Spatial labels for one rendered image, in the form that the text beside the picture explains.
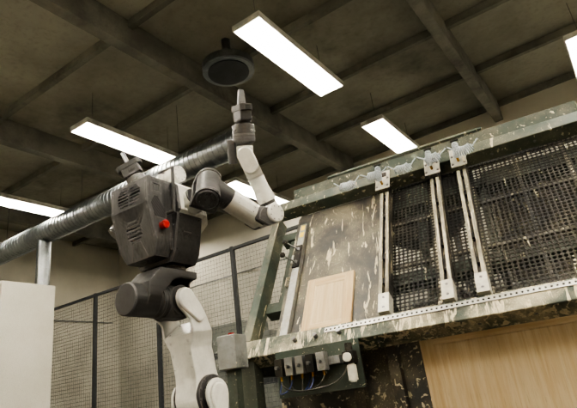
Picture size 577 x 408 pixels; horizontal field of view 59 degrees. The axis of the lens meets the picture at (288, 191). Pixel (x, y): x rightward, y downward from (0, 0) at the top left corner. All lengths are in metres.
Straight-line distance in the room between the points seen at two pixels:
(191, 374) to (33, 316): 4.34
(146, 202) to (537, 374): 2.00
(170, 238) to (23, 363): 4.30
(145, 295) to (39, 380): 4.37
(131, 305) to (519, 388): 1.90
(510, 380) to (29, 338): 4.71
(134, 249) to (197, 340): 0.40
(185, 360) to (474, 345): 1.55
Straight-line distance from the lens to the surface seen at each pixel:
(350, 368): 2.74
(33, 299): 6.19
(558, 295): 2.65
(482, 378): 2.90
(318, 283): 3.22
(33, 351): 6.12
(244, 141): 2.03
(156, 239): 1.85
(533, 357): 2.87
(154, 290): 1.83
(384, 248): 3.16
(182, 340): 1.95
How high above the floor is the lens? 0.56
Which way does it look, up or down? 22 degrees up
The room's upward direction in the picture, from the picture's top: 8 degrees counter-clockwise
